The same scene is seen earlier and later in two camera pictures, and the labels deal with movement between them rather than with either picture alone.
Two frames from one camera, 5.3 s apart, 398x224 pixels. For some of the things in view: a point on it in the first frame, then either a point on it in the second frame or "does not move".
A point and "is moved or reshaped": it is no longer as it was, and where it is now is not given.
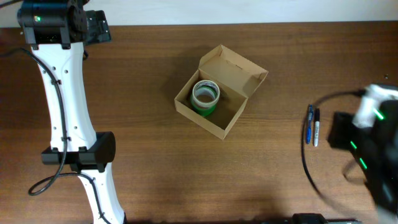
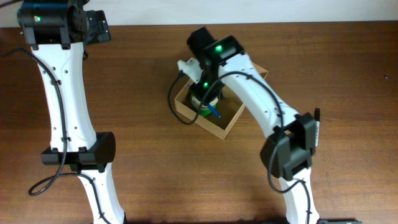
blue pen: x=310 y=121 is moved or reshaped
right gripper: x=342 y=125 -> x=205 y=96
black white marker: x=316 y=126 does not move
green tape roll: x=202 y=111 does not move
